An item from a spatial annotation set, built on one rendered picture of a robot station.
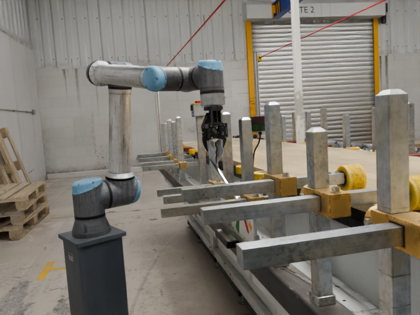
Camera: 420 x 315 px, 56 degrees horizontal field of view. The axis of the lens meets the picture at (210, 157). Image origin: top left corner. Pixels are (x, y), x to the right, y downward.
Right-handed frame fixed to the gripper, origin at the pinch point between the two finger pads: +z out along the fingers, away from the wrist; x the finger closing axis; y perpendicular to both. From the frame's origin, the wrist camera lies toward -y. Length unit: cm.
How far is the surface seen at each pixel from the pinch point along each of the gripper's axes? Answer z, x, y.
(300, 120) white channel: -10, 105, -141
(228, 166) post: 4.0, 7.4, -9.1
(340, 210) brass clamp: 5, 8, 73
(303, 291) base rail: 29, 6, 58
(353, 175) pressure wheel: 3, 28, 47
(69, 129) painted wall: -17, -139, -790
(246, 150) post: -4.0, 7.3, 16.0
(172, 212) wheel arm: 13.5, -20.0, 19.6
